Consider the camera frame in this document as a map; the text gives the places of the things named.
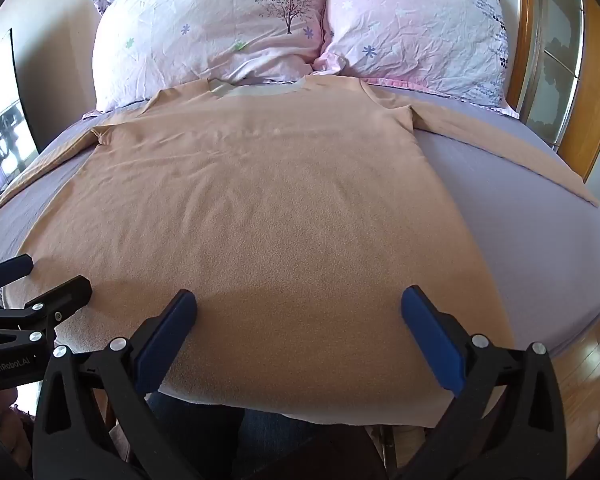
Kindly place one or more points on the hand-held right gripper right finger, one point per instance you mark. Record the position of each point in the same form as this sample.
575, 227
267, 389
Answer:
430, 336

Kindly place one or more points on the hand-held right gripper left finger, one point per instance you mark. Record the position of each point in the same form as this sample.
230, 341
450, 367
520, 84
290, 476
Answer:
167, 331

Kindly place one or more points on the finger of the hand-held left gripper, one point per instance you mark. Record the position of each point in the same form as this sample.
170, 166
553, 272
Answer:
11, 266
55, 304

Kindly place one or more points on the beige long-sleeved shirt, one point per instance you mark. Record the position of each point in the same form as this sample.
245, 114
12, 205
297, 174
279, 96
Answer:
260, 220

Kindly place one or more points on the bed with lilac sheet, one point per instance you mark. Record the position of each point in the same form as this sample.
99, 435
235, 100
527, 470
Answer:
520, 240

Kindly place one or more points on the wooden headboard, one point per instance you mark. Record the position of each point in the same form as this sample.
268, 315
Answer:
555, 60

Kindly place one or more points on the pink floral pillow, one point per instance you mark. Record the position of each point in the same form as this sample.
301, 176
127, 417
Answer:
420, 30

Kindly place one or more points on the white floral pillow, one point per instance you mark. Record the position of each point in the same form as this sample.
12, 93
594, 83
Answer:
215, 25

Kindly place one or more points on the mirrored wardrobe door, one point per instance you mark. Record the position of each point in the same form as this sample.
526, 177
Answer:
555, 50

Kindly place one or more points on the window with dark frame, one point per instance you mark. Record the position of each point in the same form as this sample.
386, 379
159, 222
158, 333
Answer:
5, 125

